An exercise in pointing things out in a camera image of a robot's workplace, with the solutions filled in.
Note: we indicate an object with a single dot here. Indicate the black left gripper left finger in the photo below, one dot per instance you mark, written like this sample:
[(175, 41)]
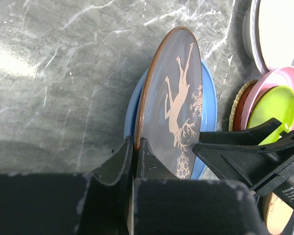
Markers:
[(86, 203)]

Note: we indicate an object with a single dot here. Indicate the green plate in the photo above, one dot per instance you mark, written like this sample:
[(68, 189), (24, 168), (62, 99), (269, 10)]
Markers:
[(277, 103)]

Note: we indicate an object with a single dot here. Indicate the red plate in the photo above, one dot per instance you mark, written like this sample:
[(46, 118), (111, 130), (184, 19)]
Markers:
[(239, 109)]

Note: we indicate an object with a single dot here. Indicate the yellow woven plate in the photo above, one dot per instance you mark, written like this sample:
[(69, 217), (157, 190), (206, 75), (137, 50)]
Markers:
[(235, 103)]

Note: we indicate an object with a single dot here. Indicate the grey deer plate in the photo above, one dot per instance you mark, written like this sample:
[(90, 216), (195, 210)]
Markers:
[(170, 106)]

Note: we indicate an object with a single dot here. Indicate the pink plate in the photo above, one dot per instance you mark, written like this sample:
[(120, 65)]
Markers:
[(283, 76)]

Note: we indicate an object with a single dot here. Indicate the white deep plate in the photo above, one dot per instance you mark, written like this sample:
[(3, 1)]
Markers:
[(268, 33)]

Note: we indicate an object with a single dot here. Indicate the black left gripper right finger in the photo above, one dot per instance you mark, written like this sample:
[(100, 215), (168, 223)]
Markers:
[(167, 205)]

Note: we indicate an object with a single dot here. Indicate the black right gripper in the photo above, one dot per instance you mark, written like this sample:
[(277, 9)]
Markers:
[(239, 156)]

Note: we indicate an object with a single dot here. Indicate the blue plastic plate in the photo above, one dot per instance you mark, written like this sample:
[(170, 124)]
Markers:
[(209, 107)]

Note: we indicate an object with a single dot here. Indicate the beige plate on tray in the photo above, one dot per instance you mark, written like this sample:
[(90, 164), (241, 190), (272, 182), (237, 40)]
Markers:
[(276, 213)]

